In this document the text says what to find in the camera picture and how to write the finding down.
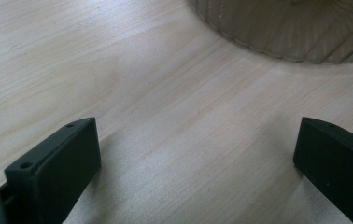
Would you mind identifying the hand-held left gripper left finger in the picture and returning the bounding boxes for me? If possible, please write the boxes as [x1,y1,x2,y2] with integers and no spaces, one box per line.
[3,116,103,224]

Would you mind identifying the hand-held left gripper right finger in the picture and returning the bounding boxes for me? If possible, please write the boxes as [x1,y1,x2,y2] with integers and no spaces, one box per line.
[292,116,353,224]

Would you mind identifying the translucent ribbed waste bin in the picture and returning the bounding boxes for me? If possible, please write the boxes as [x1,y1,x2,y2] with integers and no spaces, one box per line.
[188,0,353,65]

